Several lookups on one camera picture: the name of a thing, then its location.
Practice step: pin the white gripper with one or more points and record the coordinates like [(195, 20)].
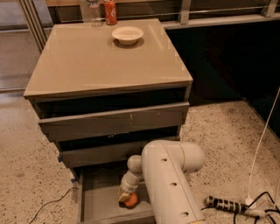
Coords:
[(127, 186)]

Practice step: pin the orange fruit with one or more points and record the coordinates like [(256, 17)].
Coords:
[(131, 201)]

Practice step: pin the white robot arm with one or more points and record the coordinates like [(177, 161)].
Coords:
[(162, 166)]

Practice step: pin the grey open bottom drawer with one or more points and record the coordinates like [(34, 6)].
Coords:
[(98, 199)]

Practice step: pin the grey middle drawer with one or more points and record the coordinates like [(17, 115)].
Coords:
[(84, 152)]

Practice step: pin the grey top drawer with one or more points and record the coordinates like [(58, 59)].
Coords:
[(113, 122)]

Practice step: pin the grey drawer cabinet beige top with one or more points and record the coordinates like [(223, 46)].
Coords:
[(84, 70)]

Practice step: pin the black white power strip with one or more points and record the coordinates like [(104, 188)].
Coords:
[(225, 205)]

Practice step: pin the white paper bowl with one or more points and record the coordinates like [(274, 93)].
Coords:
[(127, 35)]

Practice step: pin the clear plastic water bottle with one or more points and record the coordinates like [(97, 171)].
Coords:
[(94, 9)]

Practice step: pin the metal window railing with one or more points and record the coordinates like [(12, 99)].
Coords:
[(202, 13)]

